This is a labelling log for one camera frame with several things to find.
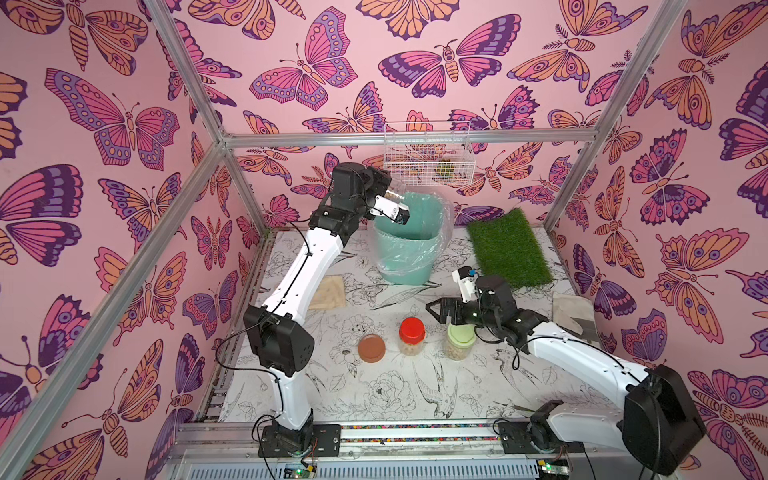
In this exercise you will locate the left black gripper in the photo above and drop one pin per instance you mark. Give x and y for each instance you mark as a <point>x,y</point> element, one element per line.
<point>377,178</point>

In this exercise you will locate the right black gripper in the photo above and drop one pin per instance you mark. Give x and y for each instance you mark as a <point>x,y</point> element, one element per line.
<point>459,306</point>

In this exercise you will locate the peanut jar clear plastic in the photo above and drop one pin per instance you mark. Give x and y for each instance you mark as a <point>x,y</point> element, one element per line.
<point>396,199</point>

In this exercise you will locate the brown jar lid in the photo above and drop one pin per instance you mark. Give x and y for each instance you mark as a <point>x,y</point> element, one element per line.
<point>371,348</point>

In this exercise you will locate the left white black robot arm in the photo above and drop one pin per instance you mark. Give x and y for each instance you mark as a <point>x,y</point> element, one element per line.
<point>275,329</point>

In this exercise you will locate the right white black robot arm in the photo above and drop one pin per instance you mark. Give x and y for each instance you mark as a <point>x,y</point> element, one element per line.
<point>653,417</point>

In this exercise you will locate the green lid peanut jar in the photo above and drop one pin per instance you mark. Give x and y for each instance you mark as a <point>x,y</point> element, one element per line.
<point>459,341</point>

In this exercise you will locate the red lid peanut jar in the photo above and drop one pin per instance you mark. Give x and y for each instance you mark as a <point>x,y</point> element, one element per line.
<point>411,335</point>

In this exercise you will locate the mint green trash bin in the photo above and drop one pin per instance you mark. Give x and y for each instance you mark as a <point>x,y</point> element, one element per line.
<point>408,246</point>

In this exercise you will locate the green artificial grass mat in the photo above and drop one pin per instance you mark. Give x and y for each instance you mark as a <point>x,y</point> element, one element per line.
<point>507,247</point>

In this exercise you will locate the green object in basket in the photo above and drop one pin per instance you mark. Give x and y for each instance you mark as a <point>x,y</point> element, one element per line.
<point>444,170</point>

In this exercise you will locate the left beige cloth glove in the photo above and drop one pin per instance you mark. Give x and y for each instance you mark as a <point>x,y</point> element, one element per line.
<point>329,295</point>

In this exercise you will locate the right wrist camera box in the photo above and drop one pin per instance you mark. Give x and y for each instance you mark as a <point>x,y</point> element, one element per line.
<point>465,277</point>

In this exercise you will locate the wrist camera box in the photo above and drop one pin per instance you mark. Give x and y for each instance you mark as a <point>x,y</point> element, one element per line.
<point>465,277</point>
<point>396,212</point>

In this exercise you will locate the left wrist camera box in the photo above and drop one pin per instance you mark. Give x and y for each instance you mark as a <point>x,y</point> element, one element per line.
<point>396,212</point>

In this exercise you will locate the white wire wall basket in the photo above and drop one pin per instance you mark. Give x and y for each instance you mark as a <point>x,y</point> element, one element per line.
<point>411,156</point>

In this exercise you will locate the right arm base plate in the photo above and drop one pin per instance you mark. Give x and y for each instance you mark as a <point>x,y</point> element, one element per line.
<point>520,436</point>

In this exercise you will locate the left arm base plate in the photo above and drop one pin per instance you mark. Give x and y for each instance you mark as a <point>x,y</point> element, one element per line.
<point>320,440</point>

